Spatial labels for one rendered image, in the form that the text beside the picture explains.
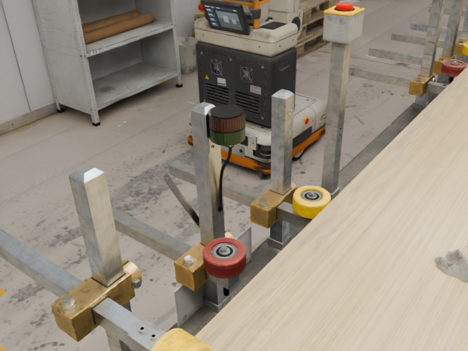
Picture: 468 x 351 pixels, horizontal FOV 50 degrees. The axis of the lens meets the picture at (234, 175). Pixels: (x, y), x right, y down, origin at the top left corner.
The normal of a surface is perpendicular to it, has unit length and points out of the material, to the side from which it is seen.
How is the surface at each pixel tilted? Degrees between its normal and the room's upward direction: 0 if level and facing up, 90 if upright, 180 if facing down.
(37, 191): 0
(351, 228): 0
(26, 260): 0
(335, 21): 90
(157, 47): 90
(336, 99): 90
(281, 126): 90
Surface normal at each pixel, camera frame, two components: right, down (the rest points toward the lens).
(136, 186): -0.03, -0.85
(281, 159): -0.60, 0.44
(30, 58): 0.80, 0.29
